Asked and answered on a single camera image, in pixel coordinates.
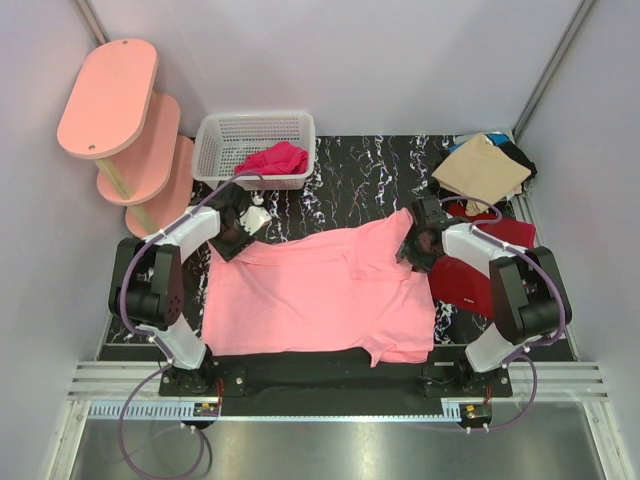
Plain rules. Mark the light pink t shirt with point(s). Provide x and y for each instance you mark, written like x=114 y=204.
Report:
x=330 y=291

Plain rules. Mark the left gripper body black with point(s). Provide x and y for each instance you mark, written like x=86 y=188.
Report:
x=231 y=242

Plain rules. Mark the beige folded t shirt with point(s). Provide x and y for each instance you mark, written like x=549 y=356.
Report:
x=479 y=169

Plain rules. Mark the corner aluminium post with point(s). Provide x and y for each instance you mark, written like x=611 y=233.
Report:
x=560 y=53
x=90 y=20

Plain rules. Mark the aluminium frame rail front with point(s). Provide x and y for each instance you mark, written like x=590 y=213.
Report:
x=131 y=391

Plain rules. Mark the magenta t shirt in basket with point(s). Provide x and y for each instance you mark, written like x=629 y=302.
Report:
x=283 y=158

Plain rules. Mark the white plastic laundry basket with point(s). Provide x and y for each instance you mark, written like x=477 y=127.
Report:
x=223 y=141

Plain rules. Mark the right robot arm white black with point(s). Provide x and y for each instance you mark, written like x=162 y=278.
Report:
x=529 y=304

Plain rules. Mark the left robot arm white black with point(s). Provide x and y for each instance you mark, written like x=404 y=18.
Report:
x=147 y=289

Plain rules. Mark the blue folded garment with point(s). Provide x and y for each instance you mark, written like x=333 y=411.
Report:
x=495 y=138

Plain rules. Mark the right corner aluminium post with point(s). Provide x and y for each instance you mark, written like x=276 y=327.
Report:
x=560 y=53

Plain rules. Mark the red plastic folding board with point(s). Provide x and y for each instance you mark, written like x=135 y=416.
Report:
x=454 y=282

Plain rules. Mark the left corner aluminium post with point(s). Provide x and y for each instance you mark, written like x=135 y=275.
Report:
x=90 y=20

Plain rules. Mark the pink three tier shelf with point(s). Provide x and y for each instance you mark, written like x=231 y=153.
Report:
x=116 y=119

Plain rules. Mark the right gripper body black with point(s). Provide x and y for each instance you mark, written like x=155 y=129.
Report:
x=414 y=249

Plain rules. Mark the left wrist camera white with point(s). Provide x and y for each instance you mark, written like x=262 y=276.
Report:
x=255 y=216

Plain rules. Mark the black folded garment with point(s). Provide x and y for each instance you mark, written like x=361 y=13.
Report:
x=518 y=156

